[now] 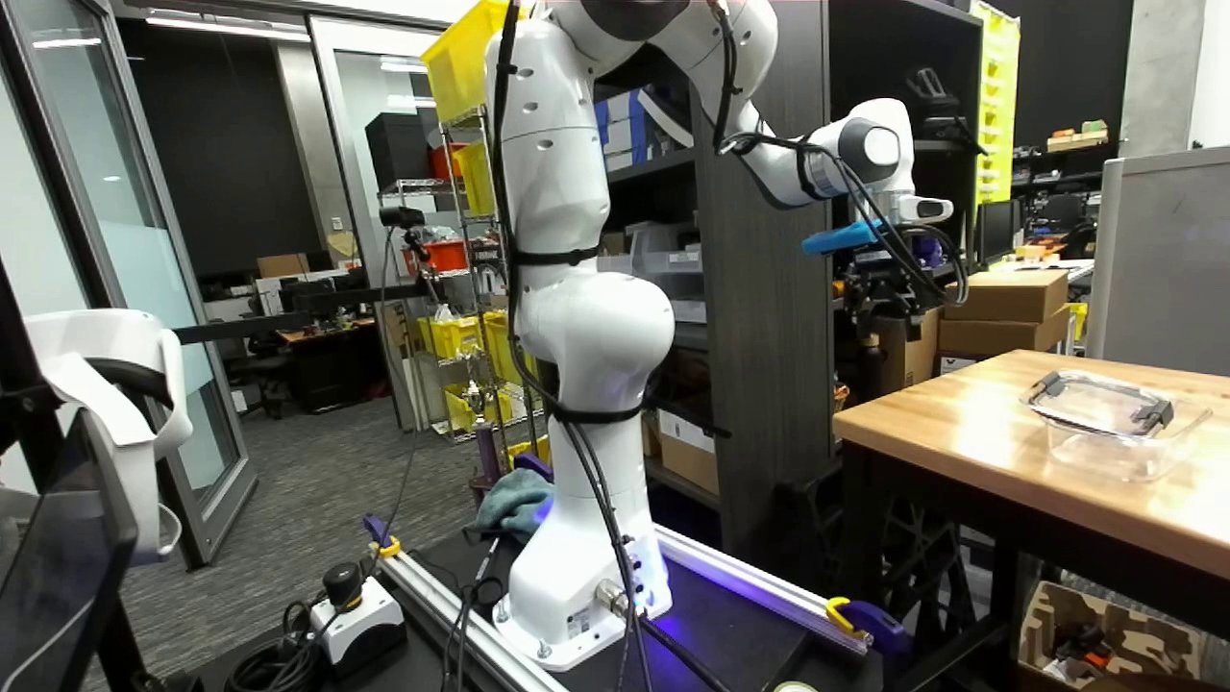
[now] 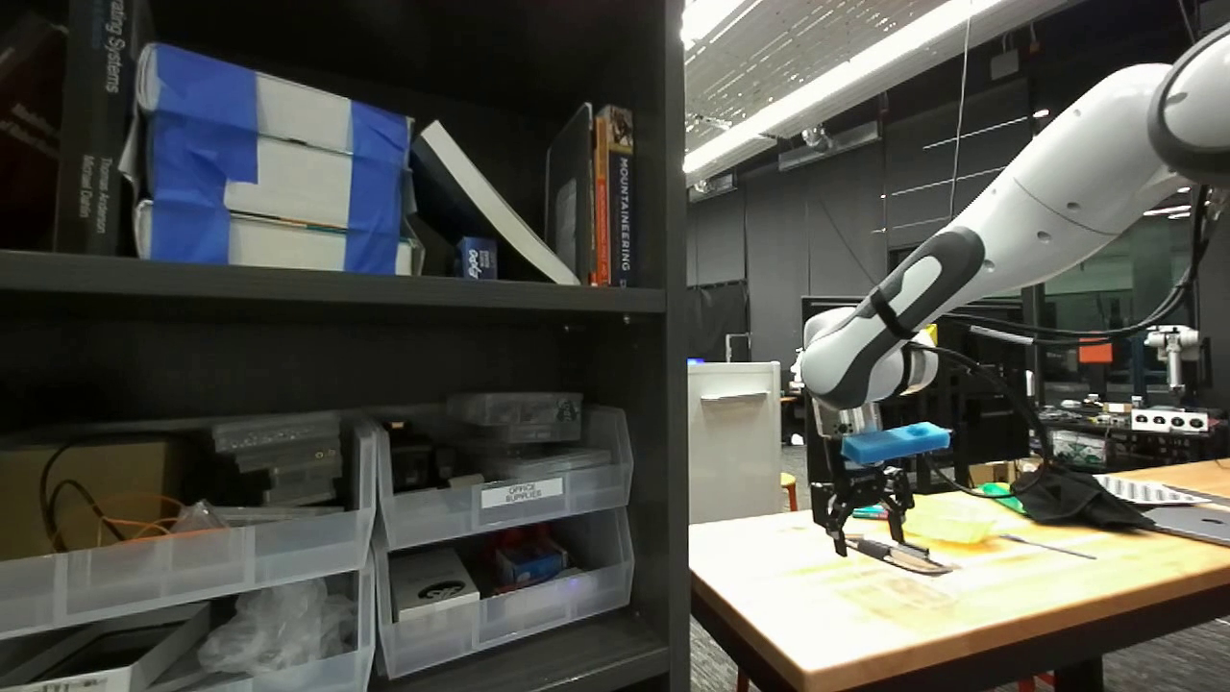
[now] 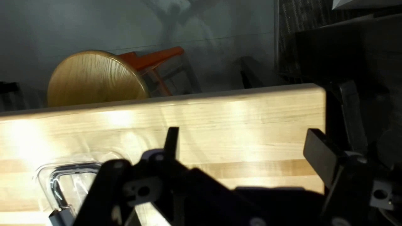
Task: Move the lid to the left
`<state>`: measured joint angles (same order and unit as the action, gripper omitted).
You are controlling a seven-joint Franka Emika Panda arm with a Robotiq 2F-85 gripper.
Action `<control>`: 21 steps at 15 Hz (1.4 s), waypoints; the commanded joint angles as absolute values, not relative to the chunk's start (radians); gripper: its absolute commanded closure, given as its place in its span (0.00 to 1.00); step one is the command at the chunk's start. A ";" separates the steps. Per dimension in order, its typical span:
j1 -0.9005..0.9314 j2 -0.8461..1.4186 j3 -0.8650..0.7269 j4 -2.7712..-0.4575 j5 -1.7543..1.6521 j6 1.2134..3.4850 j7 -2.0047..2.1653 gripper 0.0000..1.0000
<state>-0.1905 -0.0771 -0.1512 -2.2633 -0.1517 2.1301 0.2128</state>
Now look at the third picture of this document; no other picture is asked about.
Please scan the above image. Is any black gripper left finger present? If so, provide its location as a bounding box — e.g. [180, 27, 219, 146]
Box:
[73, 126, 231, 226]

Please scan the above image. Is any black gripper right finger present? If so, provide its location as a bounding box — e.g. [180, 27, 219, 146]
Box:
[302, 127, 377, 226]

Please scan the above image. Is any wooden stool with orange legs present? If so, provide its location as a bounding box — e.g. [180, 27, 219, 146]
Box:
[47, 47, 199, 108]

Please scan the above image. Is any dark grey bench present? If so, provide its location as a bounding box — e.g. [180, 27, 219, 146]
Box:
[278, 11, 402, 169]

